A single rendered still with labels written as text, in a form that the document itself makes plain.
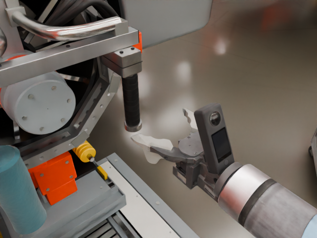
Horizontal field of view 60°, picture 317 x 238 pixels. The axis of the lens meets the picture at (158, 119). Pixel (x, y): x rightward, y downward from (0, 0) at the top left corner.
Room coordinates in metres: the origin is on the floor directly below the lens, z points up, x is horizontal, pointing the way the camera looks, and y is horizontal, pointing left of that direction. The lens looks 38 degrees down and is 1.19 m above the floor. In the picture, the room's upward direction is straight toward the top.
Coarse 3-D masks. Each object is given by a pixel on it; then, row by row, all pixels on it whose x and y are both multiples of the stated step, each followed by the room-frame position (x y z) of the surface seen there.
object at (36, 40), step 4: (20, 4) 0.84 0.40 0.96; (24, 4) 0.84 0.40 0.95; (28, 8) 0.85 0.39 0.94; (28, 12) 0.85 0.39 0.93; (32, 12) 0.85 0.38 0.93; (28, 16) 0.84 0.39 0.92; (32, 16) 0.85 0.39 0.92; (20, 32) 0.82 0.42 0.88; (24, 32) 0.83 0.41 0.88; (36, 36) 0.85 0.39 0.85; (32, 40) 0.84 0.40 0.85; (36, 40) 0.85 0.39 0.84; (40, 40) 0.85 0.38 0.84; (44, 40) 0.86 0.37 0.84; (32, 44) 0.84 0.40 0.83; (36, 44) 0.84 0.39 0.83; (40, 44) 0.85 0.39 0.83
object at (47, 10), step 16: (48, 0) 0.75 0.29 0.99; (80, 16) 0.79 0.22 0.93; (32, 48) 0.70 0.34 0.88; (48, 48) 0.72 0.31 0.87; (80, 64) 0.84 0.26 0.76; (96, 64) 0.79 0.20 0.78; (80, 80) 0.77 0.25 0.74; (80, 96) 0.76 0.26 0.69; (0, 112) 0.76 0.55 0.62; (0, 128) 0.66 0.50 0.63; (16, 128) 0.63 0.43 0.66; (0, 144) 0.58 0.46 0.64; (16, 144) 0.60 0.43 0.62
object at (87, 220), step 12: (108, 180) 0.85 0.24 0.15; (120, 192) 0.77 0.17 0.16; (96, 204) 0.71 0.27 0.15; (108, 204) 0.70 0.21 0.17; (120, 204) 0.73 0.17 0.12; (0, 216) 0.65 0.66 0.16; (84, 216) 0.66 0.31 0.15; (96, 216) 0.65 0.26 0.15; (108, 216) 0.69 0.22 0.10; (0, 228) 0.60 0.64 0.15; (60, 228) 0.60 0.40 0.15; (72, 228) 0.59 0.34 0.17; (84, 228) 0.62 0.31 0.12
